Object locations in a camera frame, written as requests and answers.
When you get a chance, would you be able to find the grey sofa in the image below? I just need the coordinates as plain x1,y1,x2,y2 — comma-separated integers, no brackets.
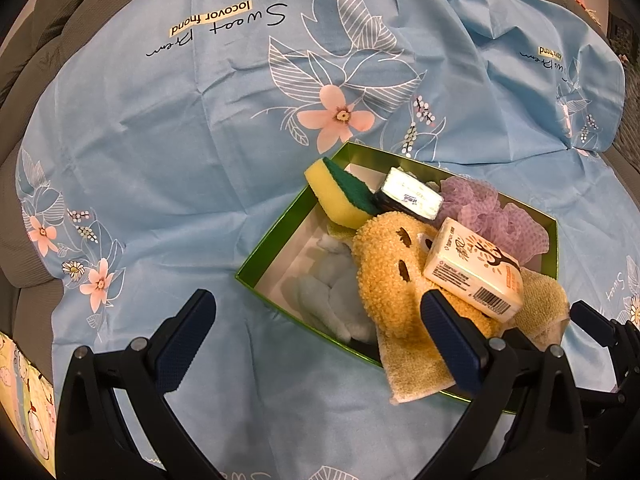
0,0,640,376

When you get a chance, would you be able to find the cartoon printed blanket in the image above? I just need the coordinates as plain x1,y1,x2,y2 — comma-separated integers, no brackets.
0,332,57,478

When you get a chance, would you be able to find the orange and white tissue packet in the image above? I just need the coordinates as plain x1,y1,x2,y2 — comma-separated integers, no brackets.
422,217,525,320

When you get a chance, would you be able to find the green cardboard box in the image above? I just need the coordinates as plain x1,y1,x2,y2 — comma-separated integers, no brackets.
235,141,558,416

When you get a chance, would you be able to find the light blue plush toy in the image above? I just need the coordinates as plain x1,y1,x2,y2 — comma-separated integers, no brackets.
282,232,376,343

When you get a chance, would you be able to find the small black and white packet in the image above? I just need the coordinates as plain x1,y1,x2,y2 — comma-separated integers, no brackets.
375,166,445,222

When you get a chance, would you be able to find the beige towel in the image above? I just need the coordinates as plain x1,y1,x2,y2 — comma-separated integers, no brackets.
377,267,571,406

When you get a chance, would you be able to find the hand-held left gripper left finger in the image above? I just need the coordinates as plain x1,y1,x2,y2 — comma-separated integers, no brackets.
54,289,226,480

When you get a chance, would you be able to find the yellow smiley wash mitt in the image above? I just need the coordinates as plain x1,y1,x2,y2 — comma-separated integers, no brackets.
351,211,501,346

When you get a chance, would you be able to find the blue floral bed sheet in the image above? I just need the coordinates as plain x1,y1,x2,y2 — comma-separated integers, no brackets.
15,0,640,480

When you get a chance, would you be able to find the purple mesh bath pouf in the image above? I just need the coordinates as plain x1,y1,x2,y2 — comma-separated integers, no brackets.
439,175,550,266

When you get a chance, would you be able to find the yellow and green sponge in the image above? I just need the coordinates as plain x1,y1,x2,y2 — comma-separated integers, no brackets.
304,156,381,229

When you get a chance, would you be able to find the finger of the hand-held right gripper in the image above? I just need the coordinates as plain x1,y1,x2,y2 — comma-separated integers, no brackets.
569,300,640,362

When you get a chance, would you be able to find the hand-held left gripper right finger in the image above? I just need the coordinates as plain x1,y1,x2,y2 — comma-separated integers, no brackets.
420,290,587,480

